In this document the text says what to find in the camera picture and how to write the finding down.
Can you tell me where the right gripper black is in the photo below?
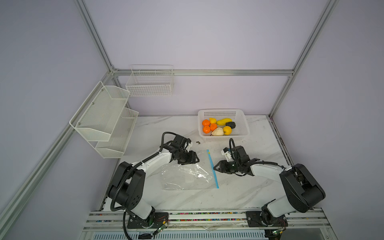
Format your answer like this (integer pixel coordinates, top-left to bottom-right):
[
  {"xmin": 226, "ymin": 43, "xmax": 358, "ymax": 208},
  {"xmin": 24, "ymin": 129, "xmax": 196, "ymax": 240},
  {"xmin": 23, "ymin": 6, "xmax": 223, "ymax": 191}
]
[{"xmin": 213, "ymin": 160, "xmax": 241, "ymax": 173}]

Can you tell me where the clear zip top bag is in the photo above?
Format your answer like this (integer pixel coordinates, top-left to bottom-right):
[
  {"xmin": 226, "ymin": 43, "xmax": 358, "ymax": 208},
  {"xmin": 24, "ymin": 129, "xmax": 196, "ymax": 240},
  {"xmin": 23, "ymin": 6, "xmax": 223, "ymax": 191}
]
[{"xmin": 161, "ymin": 150, "xmax": 219, "ymax": 191}]

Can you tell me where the round yellow fruit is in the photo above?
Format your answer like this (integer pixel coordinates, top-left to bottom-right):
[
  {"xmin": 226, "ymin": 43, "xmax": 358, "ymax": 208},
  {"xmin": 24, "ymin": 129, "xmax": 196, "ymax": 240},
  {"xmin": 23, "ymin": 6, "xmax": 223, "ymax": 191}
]
[{"xmin": 223, "ymin": 126, "xmax": 233, "ymax": 136}]

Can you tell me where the white plastic perforated basket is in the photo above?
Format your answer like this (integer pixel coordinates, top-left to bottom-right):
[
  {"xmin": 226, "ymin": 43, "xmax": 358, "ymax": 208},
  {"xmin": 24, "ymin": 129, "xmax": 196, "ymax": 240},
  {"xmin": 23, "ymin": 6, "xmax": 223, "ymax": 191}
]
[{"xmin": 198, "ymin": 109, "xmax": 250, "ymax": 142}]

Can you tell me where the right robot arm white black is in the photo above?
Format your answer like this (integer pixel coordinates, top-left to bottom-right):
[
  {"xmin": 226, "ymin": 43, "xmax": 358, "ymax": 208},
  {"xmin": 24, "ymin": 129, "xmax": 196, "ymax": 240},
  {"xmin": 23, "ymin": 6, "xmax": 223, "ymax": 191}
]
[{"xmin": 214, "ymin": 146, "xmax": 326, "ymax": 227}]

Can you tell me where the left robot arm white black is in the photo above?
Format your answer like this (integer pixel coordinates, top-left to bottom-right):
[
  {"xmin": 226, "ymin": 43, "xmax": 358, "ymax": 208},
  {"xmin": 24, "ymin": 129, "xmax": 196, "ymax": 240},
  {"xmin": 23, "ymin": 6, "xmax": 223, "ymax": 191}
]
[{"xmin": 107, "ymin": 132, "xmax": 200, "ymax": 228}]

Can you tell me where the orange tangerine front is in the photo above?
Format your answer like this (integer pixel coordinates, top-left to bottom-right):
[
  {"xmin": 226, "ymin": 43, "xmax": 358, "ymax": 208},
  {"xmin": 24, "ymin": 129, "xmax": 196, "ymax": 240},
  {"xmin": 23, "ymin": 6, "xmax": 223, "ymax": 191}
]
[{"xmin": 203, "ymin": 126, "xmax": 211, "ymax": 134}]

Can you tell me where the orange tangerine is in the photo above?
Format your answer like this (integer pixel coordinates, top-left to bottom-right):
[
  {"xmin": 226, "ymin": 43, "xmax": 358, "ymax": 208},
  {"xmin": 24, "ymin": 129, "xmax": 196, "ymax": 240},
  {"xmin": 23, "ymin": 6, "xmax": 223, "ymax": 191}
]
[
  {"xmin": 202, "ymin": 120, "xmax": 211, "ymax": 126},
  {"xmin": 203, "ymin": 126, "xmax": 211, "ymax": 134},
  {"xmin": 210, "ymin": 123, "xmax": 218, "ymax": 132}
]

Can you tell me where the white garlic bulb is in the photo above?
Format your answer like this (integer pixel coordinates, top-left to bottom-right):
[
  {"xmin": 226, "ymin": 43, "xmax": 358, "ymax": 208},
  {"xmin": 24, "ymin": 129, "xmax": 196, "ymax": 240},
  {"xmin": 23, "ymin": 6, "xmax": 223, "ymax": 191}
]
[{"xmin": 212, "ymin": 127, "xmax": 224, "ymax": 136}]

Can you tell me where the orange tangerine back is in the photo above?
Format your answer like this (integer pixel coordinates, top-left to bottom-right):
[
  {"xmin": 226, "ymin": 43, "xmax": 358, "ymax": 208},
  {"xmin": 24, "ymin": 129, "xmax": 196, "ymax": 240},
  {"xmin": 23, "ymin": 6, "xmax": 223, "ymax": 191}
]
[{"xmin": 202, "ymin": 120, "xmax": 211, "ymax": 126}]

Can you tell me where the orange tangerine middle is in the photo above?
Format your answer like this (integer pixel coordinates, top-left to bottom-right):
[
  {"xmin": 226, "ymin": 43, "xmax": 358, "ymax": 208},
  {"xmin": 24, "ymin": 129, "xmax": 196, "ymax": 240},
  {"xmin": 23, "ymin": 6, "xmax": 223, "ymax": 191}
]
[{"xmin": 210, "ymin": 123, "xmax": 218, "ymax": 132}]

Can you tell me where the black avocado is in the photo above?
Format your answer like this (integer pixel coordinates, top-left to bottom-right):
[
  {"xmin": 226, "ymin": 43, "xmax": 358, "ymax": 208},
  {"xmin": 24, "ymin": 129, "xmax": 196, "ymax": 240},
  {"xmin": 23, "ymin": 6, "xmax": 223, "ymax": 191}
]
[{"xmin": 226, "ymin": 122, "xmax": 236, "ymax": 129}]

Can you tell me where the small yellow lemon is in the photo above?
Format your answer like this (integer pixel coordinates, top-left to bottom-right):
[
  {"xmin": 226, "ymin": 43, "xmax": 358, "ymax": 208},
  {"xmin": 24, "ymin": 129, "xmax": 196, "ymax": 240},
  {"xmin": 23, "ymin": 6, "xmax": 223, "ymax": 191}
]
[{"xmin": 210, "ymin": 118, "xmax": 217, "ymax": 125}]

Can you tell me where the lower white mesh shelf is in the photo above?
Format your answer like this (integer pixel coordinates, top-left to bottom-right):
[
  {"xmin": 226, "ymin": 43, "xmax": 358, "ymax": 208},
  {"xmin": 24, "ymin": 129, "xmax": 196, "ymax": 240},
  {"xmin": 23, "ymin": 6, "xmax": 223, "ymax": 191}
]
[{"xmin": 96, "ymin": 108, "xmax": 139, "ymax": 159}]

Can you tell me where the white mesh shelf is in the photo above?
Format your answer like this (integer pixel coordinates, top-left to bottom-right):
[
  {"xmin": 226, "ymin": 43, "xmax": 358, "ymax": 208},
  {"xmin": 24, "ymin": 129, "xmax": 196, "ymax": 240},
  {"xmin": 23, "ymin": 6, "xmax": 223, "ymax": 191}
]
[
  {"xmin": 69, "ymin": 82, "xmax": 130, "ymax": 142},
  {"xmin": 96, "ymin": 108, "xmax": 139, "ymax": 159}
]

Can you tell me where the upper white mesh shelf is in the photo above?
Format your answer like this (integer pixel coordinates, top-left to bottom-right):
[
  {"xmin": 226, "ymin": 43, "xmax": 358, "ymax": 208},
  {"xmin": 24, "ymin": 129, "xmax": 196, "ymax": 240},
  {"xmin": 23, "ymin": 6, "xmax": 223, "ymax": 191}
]
[{"xmin": 69, "ymin": 82, "xmax": 130, "ymax": 142}]

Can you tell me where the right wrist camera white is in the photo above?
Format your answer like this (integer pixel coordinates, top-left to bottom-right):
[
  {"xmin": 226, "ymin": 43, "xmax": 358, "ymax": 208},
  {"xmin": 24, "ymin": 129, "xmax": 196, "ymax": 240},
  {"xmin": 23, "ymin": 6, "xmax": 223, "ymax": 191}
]
[{"xmin": 221, "ymin": 148, "xmax": 233, "ymax": 162}]

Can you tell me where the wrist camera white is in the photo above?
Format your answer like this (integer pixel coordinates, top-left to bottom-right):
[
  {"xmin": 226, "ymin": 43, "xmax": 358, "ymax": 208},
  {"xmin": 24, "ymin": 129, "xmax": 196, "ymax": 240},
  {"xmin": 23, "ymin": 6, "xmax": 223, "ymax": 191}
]
[
  {"xmin": 184, "ymin": 139, "xmax": 193, "ymax": 152},
  {"xmin": 221, "ymin": 148, "xmax": 233, "ymax": 162}
]

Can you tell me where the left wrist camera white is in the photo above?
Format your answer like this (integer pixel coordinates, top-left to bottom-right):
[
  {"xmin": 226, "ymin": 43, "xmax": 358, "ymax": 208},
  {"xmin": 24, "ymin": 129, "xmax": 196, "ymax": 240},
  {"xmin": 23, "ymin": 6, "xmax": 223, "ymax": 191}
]
[{"xmin": 184, "ymin": 139, "xmax": 193, "ymax": 152}]

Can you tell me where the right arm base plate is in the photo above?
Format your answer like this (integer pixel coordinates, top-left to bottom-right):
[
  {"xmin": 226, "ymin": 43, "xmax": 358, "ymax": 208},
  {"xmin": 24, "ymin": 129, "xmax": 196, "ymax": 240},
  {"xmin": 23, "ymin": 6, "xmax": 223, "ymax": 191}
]
[{"xmin": 246, "ymin": 211, "xmax": 288, "ymax": 227}]

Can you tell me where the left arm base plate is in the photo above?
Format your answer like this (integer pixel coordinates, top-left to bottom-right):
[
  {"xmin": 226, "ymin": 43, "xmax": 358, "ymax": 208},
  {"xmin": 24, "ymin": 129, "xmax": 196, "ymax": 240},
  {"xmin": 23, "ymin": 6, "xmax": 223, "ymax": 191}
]
[{"xmin": 126, "ymin": 212, "xmax": 169, "ymax": 229}]

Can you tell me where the black corrugated cable left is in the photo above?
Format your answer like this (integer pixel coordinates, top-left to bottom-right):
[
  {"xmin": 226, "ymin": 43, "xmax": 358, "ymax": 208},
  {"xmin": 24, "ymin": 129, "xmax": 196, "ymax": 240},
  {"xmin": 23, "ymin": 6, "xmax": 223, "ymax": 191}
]
[{"xmin": 109, "ymin": 131, "xmax": 178, "ymax": 240}]

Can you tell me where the white wire wall basket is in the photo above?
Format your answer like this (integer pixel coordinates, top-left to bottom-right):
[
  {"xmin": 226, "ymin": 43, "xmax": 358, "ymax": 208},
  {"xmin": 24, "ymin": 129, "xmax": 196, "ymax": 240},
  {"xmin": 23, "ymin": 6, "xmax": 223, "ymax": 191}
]
[{"xmin": 126, "ymin": 65, "xmax": 174, "ymax": 97}]

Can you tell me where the aluminium front rail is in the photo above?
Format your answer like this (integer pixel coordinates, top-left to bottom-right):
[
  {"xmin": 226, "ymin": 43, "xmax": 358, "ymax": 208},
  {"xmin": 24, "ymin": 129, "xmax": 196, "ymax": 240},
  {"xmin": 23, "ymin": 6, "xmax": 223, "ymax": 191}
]
[{"xmin": 83, "ymin": 209, "xmax": 331, "ymax": 232}]

